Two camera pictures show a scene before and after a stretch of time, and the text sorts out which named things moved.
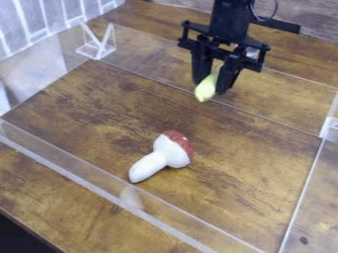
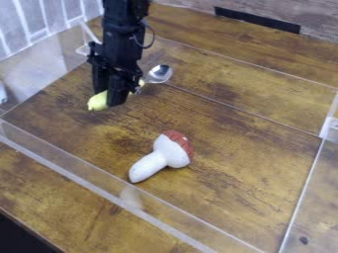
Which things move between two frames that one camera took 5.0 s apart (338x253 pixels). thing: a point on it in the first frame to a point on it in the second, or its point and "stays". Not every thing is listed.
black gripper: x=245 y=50 to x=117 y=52
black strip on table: x=276 y=24 stays
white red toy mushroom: x=171 y=151 stays
